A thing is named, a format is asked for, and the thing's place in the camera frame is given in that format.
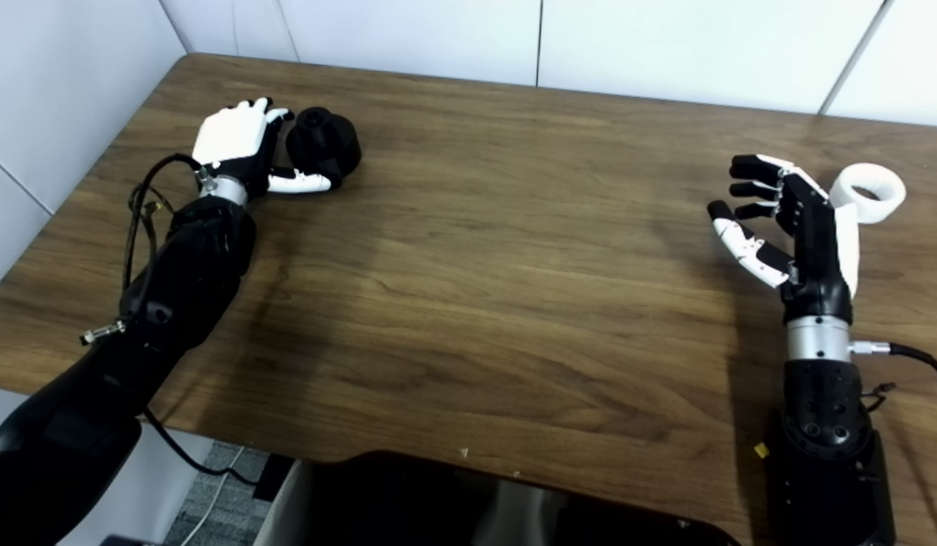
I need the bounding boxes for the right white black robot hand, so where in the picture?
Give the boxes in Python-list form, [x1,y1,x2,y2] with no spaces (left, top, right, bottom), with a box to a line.
[707,154,862,363]

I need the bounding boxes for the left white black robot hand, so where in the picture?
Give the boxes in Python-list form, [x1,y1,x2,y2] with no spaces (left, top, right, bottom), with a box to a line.
[192,97,333,207]

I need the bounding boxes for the white plastic ring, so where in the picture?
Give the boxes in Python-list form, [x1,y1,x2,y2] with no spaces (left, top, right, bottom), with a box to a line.
[829,163,907,224]

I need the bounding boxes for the round black plastic part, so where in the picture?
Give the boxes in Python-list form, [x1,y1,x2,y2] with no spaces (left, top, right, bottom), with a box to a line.
[285,106,362,189]

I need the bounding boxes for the black flat floor box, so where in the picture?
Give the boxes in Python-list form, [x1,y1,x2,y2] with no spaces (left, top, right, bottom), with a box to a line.
[252,453,295,503]

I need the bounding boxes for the glossy black robot torso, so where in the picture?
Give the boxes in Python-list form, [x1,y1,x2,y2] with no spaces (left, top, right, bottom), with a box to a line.
[256,451,742,546]

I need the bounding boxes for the left thin black arm wire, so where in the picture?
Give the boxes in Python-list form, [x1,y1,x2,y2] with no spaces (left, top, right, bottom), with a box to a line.
[131,186,174,228]

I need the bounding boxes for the thin black arm wire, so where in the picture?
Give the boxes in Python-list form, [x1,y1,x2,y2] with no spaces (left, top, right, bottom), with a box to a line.
[131,186,174,228]
[863,383,898,414]

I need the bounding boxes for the right thin black arm wire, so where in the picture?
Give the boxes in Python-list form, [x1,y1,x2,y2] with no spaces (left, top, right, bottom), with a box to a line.
[863,383,898,414]

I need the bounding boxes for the black floor cable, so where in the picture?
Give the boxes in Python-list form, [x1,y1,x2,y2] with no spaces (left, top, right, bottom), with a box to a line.
[141,408,261,486]

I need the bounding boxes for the white floor cable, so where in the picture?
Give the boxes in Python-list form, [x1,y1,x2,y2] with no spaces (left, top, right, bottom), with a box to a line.
[180,447,246,546]

